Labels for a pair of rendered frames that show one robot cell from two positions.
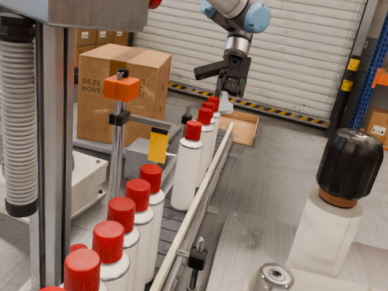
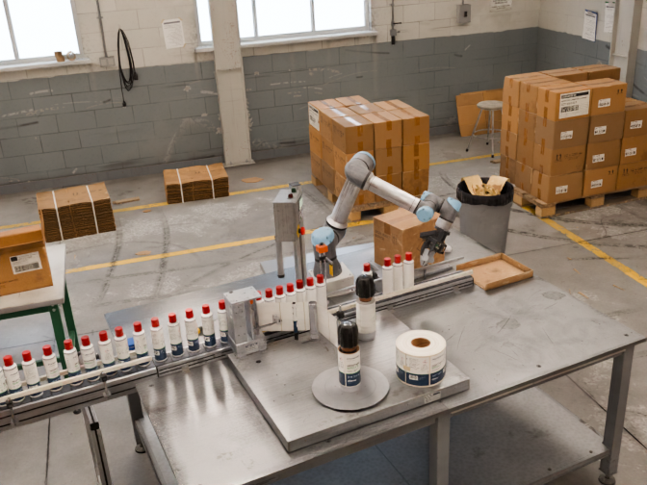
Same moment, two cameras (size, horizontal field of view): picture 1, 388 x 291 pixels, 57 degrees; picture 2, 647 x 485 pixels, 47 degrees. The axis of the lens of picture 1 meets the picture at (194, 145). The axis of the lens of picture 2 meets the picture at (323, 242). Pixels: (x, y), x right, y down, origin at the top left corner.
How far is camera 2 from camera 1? 310 cm
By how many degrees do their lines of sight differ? 51
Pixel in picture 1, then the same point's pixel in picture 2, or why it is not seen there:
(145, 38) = not seen: outside the picture
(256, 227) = (384, 318)
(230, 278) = not seen: hidden behind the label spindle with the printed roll
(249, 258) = not seen: hidden behind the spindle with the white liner
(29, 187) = (280, 270)
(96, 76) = (379, 229)
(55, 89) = (297, 247)
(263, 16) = (424, 214)
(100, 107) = (381, 246)
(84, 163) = (345, 274)
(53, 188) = (298, 275)
